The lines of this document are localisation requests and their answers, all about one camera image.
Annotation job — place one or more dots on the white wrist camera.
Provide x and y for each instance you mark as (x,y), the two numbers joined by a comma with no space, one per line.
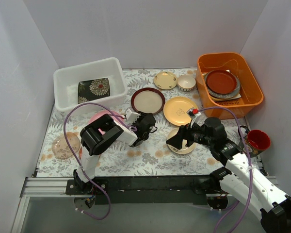
(131,116)
(194,114)

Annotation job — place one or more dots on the small red round plate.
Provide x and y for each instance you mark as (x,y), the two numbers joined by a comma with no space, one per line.
(80,153)

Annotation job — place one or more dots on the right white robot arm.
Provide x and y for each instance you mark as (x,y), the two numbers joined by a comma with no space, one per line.
(237,177)

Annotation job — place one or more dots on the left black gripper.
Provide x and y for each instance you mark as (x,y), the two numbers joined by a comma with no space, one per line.
(146,124)

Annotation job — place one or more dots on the red black skull mug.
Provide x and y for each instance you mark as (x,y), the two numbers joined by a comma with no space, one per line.
(256,141)

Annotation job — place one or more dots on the black square floral plate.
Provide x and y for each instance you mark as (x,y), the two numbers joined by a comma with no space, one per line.
(93,89)

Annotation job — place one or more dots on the clear glass floral plate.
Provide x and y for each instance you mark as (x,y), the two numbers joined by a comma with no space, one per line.
(60,147)

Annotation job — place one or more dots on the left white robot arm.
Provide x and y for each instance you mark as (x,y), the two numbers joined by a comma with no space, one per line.
(99,135)

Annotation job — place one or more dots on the cream plate with black mark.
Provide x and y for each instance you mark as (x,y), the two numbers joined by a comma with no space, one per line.
(184,150)

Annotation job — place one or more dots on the orange plastic bin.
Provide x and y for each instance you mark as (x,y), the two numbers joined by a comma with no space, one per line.
(250,92)

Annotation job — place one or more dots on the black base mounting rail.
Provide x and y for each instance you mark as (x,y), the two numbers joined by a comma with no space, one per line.
(195,189)

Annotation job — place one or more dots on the large yellow round plate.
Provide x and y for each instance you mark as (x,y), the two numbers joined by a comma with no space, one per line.
(175,110)

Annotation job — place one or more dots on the pink round plate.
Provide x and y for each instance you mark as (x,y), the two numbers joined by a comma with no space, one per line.
(101,113)

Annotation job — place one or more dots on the maroon rimmed round plate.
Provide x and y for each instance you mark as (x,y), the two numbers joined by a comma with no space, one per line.
(148,100)

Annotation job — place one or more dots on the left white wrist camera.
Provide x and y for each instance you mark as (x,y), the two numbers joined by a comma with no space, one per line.
(131,116)

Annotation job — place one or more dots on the red plate in orange bin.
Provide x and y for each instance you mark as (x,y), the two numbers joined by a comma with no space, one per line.
(221,82)

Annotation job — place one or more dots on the small cream floral plate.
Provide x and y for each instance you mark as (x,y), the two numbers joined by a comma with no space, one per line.
(165,80)

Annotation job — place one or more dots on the white plastic bin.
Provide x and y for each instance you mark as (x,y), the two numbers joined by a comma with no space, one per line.
(66,81)

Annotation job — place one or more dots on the floral patterned table mat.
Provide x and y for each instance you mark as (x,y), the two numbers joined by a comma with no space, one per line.
(152,157)

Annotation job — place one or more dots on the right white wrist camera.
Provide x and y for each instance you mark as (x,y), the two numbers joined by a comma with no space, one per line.
(194,114)

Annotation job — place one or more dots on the white ceramic bowl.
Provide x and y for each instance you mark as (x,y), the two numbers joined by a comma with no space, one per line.
(186,82)

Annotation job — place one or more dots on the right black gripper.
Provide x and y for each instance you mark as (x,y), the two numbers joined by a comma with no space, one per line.
(187,135)

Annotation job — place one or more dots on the grey plate in orange bin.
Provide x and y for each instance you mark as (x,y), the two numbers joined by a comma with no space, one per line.
(224,96)

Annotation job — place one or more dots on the yellow plate in orange bin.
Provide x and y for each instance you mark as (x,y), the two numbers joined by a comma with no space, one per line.
(221,99)

